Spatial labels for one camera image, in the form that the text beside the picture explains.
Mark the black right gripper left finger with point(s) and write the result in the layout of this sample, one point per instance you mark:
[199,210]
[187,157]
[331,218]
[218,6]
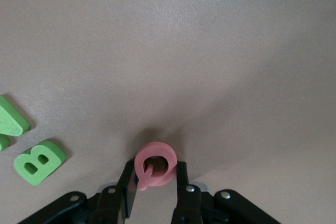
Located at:
[105,205]

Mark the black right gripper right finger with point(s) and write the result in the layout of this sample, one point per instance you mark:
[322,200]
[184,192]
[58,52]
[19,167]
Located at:
[186,205]

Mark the red foam letter Q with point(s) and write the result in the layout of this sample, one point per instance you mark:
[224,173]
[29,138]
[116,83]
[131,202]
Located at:
[168,155]

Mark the green foam letter B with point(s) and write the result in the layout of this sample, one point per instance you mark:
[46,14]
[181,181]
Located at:
[23,161]

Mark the green foam letter Z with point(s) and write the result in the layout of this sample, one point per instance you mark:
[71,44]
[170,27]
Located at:
[13,121]

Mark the brown table mat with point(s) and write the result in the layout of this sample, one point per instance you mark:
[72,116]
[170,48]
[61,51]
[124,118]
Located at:
[168,51]

